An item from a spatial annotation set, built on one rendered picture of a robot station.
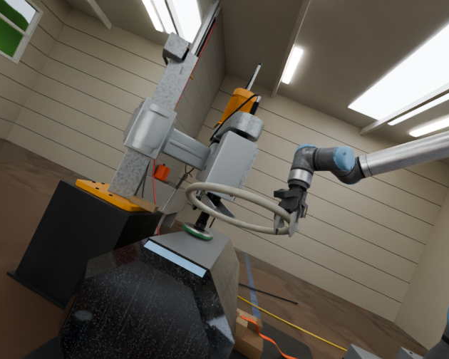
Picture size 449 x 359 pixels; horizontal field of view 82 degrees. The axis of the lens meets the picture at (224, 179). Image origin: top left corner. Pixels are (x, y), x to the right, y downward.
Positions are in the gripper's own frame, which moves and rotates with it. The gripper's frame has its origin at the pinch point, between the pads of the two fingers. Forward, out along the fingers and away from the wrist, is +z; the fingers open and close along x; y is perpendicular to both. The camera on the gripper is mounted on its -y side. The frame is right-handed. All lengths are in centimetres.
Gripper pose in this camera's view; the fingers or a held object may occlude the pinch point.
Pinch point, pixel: (282, 231)
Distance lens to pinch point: 95.9
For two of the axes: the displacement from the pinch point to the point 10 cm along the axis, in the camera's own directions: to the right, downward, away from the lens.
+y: 6.1, 4.8, 6.3
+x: -7.2, 0.0, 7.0
